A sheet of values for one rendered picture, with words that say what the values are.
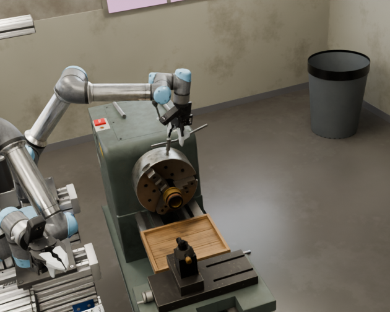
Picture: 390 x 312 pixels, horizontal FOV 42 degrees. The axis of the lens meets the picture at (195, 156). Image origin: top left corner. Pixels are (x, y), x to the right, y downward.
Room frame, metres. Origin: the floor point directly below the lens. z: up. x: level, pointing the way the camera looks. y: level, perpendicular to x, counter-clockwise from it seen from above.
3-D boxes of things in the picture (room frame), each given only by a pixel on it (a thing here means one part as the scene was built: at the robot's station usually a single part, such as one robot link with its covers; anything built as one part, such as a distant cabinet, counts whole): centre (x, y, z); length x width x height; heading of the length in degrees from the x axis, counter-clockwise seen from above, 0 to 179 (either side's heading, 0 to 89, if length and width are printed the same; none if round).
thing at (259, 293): (1.51, 0.02, 0.90); 0.53 x 0.30 x 0.06; 106
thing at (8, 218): (1.26, 0.57, 1.56); 0.11 x 0.08 x 0.09; 39
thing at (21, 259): (1.27, 0.55, 1.46); 0.11 x 0.08 x 0.11; 129
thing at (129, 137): (2.52, 0.29, 1.06); 0.59 x 0.48 x 0.39; 16
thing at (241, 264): (1.56, 0.02, 0.95); 0.43 x 0.18 x 0.04; 106
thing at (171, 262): (1.57, 0.09, 1.00); 0.20 x 0.10 x 0.05; 16
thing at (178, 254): (1.55, 0.08, 1.14); 0.08 x 0.08 x 0.03
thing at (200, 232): (1.88, 0.09, 0.89); 0.36 x 0.30 x 0.04; 106
